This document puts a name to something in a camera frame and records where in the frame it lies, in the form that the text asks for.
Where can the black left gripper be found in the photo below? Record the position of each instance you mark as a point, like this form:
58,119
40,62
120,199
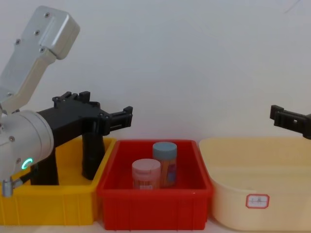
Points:
70,116

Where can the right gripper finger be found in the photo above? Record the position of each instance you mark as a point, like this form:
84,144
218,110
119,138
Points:
291,120

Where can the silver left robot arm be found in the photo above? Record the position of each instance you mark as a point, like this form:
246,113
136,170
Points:
24,136

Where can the yellow plastic bin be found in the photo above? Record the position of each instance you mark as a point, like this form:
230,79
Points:
48,206

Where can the cream plastic tub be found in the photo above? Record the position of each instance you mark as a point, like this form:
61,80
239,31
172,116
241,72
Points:
243,170

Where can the clear jar with pink lid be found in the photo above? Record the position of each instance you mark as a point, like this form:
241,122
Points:
145,174

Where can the white red-edged label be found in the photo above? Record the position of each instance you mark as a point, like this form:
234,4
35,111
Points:
257,201

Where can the clear jar with blue lid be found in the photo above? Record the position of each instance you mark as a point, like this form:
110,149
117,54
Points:
167,167

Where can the red plastic bin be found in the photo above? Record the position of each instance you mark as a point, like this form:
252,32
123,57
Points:
155,211

